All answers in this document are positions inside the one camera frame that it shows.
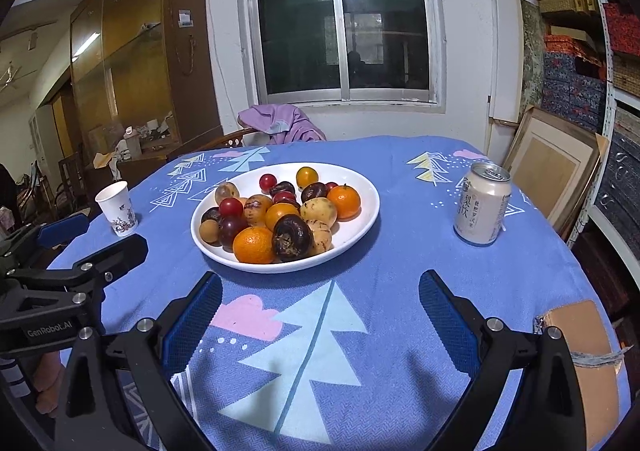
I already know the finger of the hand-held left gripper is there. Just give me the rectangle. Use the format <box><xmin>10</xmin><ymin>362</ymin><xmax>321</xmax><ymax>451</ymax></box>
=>
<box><xmin>0</xmin><ymin>212</ymin><xmax>91</xmax><ymax>259</ymax></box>
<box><xmin>65</xmin><ymin>233</ymin><xmax>149</xmax><ymax>297</ymax></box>

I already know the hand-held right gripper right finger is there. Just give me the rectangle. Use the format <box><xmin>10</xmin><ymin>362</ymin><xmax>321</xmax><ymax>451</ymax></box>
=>
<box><xmin>418</xmin><ymin>269</ymin><xmax>587</xmax><ymax>451</ymax></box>

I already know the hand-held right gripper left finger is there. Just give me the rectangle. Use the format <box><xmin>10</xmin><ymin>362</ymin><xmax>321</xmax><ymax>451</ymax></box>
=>
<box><xmin>54</xmin><ymin>271</ymin><xmax>223</xmax><ymax>451</ymax></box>

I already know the white oval plate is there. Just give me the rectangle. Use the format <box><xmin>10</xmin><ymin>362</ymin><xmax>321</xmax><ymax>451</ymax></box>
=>
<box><xmin>190</xmin><ymin>162</ymin><xmax>380</xmax><ymax>274</ymax></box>

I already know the dark brown mangosteen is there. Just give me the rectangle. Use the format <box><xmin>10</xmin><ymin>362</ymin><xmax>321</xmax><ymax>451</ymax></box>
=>
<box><xmin>272</xmin><ymin>214</ymin><xmax>314</xmax><ymax>262</ymax></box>
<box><xmin>300</xmin><ymin>182</ymin><xmax>328</xmax><ymax>204</ymax></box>

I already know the small yellow pepino melon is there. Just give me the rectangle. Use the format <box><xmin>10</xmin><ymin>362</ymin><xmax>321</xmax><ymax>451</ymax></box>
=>
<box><xmin>305</xmin><ymin>220</ymin><xmax>334</xmax><ymax>257</ymax></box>

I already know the tan striped pepino melon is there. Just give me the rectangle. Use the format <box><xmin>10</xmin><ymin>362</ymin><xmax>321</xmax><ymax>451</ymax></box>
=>
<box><xmin>300</xmin><ymin>198</ymin><xmax>339</xmax><ymax>228</ymax></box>

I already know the person's left hand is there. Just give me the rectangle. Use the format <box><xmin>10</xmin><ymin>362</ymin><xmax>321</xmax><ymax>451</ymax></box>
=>
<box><xmin>31</xmin><ymin>351</ymin><xmax>68</xmax><ymax>412</ymax></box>

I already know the white printed paper cup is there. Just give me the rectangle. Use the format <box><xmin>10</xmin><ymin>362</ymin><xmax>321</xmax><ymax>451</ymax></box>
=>
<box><xmin>95</xmin><ymin>181</ymin><xmax>138</xmax><ymax>238</ymax></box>

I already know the blue printed tablecloth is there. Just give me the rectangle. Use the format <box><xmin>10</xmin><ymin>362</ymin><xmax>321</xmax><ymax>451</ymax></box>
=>
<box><xmin>47</xmin><ymin>136</ymin><xmax>632</xmax><ymax>451</ymax></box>

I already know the beige beverage can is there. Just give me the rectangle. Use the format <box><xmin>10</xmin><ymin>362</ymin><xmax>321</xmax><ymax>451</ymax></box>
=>
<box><xmin>453</xmin><ymin>161</ymin><xmax>512</xmax><ymax>247</ymax></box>

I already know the tan leather pouch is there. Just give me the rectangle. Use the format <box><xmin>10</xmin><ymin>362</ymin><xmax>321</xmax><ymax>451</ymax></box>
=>
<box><xmin>534</xmin><ymin>300</ymin><xmax>632</xmax><ymax>449</ymax></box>

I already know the wooden glass cabinet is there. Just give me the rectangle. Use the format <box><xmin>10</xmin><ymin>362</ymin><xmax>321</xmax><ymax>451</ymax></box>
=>
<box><xmin>69</xmin><ymin>0</ymin><xmax>225</xmax><ymax>172</ymax></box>

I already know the purple garment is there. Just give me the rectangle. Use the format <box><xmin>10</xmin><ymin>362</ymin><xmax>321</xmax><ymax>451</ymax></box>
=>
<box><xmin>237</xmin><ymin>104</ymin><xmax>328</xmax><ymax>146</ymax></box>

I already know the white metal storage shelf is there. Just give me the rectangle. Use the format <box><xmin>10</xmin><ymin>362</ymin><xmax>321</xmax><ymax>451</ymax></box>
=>
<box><xmin>525</xmin><ymin>0</ymin><xmax>640</xmax><ymax>451</ymax></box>

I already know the white board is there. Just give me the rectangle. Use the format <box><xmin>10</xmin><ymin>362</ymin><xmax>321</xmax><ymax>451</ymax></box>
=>
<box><xmin>487</xmin><ymin>0</ymin><xmax>523</xmax><ymax>127</ymax></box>

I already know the stack of patterned boxes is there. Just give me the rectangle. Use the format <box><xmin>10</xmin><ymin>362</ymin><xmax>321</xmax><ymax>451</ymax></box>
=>
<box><xmin>525</xmin><ymin>0</ymin><xmax>640</xmax><ymax>132</ymax></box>

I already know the sliding glass window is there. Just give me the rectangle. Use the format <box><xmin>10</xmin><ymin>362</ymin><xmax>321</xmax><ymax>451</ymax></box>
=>
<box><xmin>235</xmin><ymin>0</ymin><xmax>447</xmax><ymax>108</ymax></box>

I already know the green marbled panel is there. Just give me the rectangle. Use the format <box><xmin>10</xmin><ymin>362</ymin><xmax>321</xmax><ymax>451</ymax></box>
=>
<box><xmin>519</xmin><ymin>0</ymin><xmax>546</xmax><ymax>114</ymax></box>

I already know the wooden picture frame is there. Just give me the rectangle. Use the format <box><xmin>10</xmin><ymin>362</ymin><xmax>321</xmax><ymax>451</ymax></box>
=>
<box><xmin>502</xmin><ymin>106</ymin><xmax>608</xmax><ymax>237</ymax></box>

